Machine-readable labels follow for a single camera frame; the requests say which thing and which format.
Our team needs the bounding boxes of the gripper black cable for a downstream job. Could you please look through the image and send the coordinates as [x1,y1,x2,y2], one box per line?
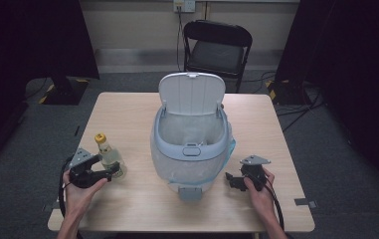
[256,174,285,231]
[58,154,76,221]

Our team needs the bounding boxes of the person's left hand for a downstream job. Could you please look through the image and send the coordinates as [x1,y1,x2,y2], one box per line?
[62,169,107,217]

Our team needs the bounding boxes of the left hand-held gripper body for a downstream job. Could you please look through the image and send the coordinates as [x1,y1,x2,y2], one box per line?
[69,147,106,189]

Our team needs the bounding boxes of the black stand base striped tape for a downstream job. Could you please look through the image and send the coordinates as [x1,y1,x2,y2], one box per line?
[265,79,308,107]
[38,76,91,106]

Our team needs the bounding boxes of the black wall socket cable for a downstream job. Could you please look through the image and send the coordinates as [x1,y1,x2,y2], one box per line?
[175,6,187,76]

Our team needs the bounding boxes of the grey tape piece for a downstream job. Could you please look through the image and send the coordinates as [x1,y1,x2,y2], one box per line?
[42,200,61,213]
[293,197,318,210]

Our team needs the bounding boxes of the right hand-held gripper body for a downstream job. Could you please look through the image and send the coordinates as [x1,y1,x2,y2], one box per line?
[239,154,272,192]

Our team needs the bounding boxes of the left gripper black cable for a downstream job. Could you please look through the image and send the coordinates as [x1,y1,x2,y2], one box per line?
[58,154,76,221]

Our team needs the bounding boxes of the white grey pedal trash can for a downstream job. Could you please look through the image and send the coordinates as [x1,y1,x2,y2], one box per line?
[149,72,237,202]

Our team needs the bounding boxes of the clear bottle yellow cap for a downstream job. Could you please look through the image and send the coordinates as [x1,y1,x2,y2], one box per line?
[94,132,128,180]

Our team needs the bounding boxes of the dark curtain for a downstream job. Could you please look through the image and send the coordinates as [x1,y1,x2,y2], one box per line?
[0,0,100,173]
[275,0,379,200]

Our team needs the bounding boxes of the white wall socket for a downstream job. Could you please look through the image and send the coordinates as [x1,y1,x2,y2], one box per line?
[172,0,196,14]

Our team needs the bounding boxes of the black folding chair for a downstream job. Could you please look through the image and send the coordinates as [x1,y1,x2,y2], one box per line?
[181,19,254,95]

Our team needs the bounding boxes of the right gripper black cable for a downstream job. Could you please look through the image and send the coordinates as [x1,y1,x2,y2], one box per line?
[256,174,285,231]

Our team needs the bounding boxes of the black floor cables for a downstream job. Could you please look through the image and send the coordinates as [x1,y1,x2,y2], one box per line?
[243,70,326,132]

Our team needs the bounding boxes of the person's right hand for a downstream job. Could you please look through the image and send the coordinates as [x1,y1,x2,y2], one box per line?
[243,167,276,220]

